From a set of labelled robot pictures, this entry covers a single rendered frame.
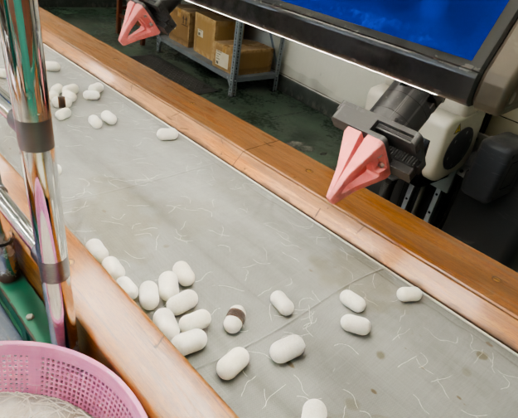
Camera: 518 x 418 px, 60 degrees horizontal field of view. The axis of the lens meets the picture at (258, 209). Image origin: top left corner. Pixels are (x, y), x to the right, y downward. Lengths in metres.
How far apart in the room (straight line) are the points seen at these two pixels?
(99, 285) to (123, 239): 0.11
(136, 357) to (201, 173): 0.38
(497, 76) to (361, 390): 0.33
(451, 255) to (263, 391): 0.32
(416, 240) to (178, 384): 0.38
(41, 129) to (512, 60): 0.27
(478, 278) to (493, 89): 0.42
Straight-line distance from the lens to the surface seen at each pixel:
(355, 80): 3.04
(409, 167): 0.52
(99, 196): 0.68
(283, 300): 0.50
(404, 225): 0.67
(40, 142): 0.34
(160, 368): 0.42
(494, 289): 0.63
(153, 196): 0.68
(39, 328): 0.54
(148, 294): 0.49
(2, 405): 0.47
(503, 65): 0.24
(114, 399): 0.42
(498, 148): 1.14
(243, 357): 0.44
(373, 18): 0.27
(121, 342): 0.44
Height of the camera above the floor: 1.11
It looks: 33 degrees down
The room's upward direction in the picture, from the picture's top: 10 degrees clockwise
